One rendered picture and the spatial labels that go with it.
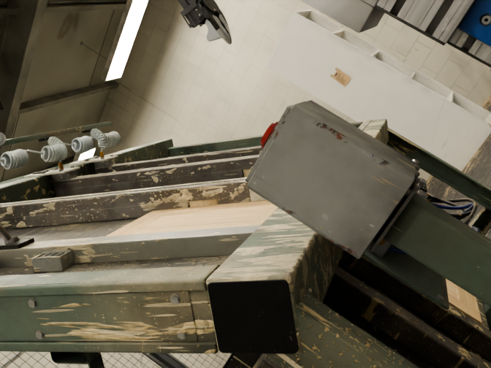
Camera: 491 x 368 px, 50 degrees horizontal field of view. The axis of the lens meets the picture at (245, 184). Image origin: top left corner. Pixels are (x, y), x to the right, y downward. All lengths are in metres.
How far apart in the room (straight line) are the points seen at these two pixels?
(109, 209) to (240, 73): 5.49
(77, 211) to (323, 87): 3.82
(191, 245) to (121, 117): 6.92
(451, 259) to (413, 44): 5.73
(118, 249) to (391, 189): 0.61
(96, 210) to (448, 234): 1.07
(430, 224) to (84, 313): 0.51
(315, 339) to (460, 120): 4.40
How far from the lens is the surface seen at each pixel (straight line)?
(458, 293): 1.89
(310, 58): 5.11
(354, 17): 0.66
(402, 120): 5.05
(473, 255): 0.68
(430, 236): 0.68
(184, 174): 1.89
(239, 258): 0.78
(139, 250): 1.05
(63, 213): 1.59
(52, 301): 0.87
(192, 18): 1.57
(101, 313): 0.83
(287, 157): 0.64
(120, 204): 1.48
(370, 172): 0.63
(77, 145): 2.33
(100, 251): 1.10
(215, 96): 7.07
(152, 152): 2.91
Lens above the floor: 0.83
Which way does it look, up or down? 9 degrees up
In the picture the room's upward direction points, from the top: 57 degrees counter-clockwise
